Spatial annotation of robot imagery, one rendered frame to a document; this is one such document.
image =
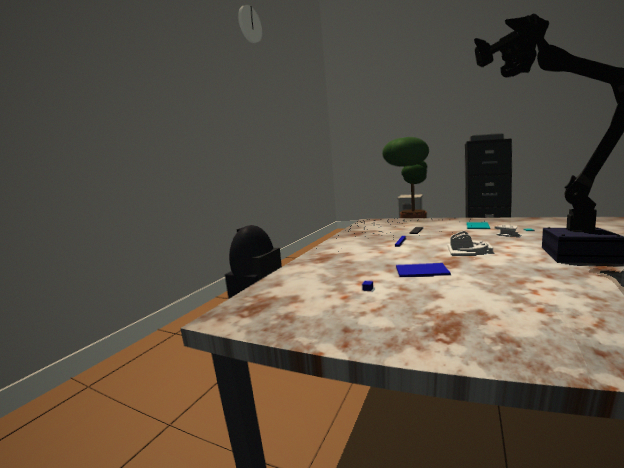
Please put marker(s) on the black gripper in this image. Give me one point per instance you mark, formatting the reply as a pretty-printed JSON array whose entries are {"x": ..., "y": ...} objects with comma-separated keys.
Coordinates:
[{"x": 528, "y": 27}]

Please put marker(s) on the blue flat plate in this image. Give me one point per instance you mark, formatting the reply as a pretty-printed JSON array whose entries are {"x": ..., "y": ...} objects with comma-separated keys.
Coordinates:
[{"x": 424, "y": 269}]

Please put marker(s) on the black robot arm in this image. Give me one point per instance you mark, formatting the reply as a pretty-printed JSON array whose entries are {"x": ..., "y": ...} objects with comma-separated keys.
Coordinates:
[{"x": 552, "y": 58}]

